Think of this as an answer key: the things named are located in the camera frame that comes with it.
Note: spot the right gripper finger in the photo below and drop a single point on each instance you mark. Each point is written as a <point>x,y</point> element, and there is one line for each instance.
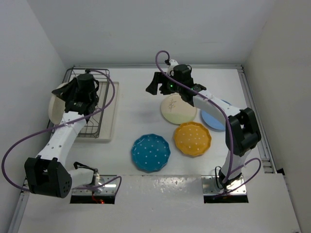
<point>164,89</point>
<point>152,88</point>

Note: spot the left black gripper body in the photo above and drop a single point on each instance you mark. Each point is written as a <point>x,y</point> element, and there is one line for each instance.
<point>95,98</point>

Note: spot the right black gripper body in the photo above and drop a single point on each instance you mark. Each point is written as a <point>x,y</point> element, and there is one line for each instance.
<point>175,87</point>

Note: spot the plain cream plate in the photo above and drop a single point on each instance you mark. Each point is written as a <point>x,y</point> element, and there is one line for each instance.
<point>56,109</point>

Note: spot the light blue plate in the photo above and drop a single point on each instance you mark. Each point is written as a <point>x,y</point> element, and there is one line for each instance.
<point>212,122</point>

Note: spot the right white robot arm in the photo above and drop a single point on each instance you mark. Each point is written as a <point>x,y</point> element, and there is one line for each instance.
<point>241,127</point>

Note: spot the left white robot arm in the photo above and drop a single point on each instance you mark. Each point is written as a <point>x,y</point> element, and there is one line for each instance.
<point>46,173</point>

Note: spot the cream plate with plant motif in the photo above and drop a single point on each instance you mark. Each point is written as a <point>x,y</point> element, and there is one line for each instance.
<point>176,111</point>

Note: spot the beige drip tray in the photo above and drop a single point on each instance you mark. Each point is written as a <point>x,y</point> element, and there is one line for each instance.
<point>111,116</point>

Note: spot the yellow dotted plate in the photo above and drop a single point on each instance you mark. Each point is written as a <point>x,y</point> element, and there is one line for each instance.
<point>192,139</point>

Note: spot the teal dotted plate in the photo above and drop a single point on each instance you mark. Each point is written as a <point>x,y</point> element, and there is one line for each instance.
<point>150,153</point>

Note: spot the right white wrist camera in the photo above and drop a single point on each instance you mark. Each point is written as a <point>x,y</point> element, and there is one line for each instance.
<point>171,64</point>

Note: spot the metal wire dish rack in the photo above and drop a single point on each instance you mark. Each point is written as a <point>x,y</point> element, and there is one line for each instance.
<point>73,74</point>

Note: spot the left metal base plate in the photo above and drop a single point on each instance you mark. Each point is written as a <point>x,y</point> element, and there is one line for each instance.
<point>104,185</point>

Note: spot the metal base plate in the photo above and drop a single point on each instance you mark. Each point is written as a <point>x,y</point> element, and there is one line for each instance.
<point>210,188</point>
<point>104,185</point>

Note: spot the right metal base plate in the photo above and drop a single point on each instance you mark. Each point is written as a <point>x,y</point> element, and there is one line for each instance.
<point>210,188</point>

